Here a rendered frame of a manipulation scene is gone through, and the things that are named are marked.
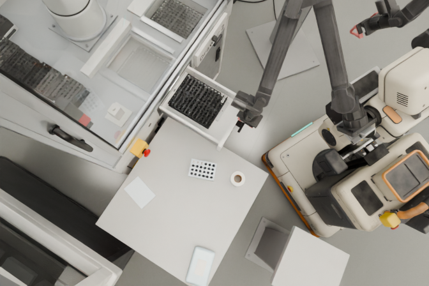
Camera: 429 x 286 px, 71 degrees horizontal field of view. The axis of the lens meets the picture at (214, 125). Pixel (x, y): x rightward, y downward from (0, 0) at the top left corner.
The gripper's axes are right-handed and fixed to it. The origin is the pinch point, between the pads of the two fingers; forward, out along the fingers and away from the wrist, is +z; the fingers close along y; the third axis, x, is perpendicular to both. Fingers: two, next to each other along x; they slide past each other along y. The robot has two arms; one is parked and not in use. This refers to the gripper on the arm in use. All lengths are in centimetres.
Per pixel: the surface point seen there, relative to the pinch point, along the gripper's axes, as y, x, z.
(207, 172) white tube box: 1.6, 27.6, 14.4
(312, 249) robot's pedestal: -58, 32, 11
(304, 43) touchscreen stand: -12, -115, 83
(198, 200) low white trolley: -1.8, 40.8, 14.9
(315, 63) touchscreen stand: -28, -103, 82
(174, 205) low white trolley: 7, 49, 16
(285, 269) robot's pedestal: -52, 46, 12
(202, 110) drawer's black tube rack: 19.4, 6.4, 1.7
